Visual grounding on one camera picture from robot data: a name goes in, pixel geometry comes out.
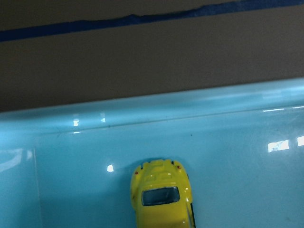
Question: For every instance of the yellow beetle toy car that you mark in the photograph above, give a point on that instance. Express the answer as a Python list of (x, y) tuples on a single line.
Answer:
[(161, 195)]

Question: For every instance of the light blue plastic bin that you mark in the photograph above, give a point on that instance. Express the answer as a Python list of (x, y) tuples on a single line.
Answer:
[(243, 148)]

